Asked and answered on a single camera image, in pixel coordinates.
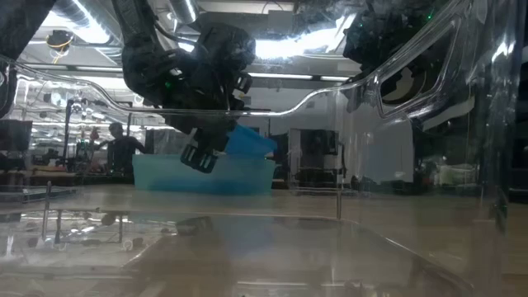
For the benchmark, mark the blue jewel case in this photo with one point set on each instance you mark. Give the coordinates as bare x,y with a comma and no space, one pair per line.
251,144

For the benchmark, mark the silver ventilation duct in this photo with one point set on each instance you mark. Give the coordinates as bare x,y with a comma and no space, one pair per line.
185,10

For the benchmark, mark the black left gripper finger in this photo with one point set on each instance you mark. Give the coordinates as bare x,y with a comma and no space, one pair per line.
198,158
214,139

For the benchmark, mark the black equipment stand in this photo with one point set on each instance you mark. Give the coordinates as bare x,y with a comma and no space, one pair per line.
68,136

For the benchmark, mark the teal translucent plastic bin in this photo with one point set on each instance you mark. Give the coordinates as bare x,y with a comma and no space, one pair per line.
165,177

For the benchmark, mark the black cabinet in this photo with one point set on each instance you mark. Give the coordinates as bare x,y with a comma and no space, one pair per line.
315,144

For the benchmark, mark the thin metal post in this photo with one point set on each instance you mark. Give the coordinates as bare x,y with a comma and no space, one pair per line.
338,202
47,206

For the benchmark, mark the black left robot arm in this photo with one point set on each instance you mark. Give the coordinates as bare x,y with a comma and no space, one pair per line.
140,62

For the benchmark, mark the long ceiling light strip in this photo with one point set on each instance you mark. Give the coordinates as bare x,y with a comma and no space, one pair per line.
280,76

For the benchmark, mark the clear plastic bin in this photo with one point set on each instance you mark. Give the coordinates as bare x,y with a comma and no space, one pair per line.
392,247

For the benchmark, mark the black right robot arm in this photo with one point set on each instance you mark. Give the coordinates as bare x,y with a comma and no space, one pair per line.
379,33

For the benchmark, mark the person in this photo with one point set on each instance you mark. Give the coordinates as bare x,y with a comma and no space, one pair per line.
123,152

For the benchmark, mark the grey cloth cover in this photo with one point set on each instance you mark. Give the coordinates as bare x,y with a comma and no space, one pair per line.
163,142

